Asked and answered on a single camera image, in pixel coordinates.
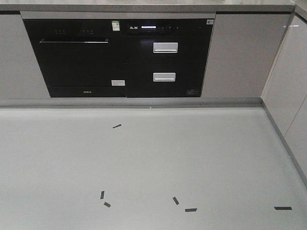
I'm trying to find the grey cabinet panel right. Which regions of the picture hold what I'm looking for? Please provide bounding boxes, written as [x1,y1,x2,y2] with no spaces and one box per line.
[202,13,291,99]

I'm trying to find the grey cabinet panel left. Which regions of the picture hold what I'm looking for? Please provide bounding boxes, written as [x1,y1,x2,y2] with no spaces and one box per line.
[0,14,50,99]

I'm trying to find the grey countertop above appliances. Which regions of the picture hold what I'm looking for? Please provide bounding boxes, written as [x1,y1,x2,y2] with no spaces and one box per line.
[0,0,307,19]

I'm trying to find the upper silver drawer handle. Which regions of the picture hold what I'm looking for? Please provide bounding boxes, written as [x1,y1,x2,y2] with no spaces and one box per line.
[153,42,178,53]

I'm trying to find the lower silver drawer handle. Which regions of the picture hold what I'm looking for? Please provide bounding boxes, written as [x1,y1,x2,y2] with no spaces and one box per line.
[153,72,176,82]

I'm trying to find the silver drawer handle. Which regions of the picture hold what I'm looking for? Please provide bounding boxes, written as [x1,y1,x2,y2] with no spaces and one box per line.
[153,42,178,53]
[153,72,176,82]

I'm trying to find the grey cabinet panel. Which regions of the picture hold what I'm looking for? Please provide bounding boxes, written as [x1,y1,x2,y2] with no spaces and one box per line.
[0,14,50,99]
[202,13,291,99]

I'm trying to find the black built-in dishwasher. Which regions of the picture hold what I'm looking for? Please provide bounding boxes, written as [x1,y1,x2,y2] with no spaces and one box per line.
[24,19,127,98]

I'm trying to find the black sterilizer drawer cabinet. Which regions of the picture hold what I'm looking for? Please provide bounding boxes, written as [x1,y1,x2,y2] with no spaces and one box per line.
[120,18,214,98]

